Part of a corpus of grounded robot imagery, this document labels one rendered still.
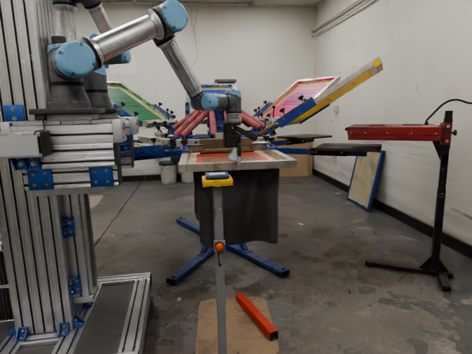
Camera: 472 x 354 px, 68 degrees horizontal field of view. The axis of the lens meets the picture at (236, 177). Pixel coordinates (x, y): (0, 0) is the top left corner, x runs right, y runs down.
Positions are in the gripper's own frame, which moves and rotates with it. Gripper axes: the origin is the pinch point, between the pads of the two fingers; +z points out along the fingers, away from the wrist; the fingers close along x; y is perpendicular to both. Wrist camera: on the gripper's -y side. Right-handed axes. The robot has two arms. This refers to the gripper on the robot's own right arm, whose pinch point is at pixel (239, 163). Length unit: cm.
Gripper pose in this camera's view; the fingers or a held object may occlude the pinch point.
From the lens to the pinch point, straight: 171.5
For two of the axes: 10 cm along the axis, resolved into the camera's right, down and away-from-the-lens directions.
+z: 0.2, 9.8, 1.9
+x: 1.2, 1.9, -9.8
